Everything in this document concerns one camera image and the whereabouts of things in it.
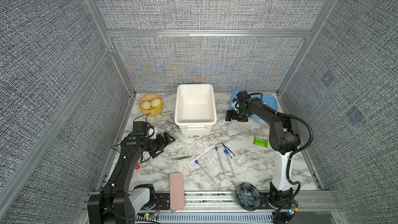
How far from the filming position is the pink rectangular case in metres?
0.72

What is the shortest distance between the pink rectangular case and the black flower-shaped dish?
0.86ft

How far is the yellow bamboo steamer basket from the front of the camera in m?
1.06

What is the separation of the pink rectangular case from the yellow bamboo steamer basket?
0.43 metres

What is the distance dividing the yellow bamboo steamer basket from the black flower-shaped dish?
0.68 meters
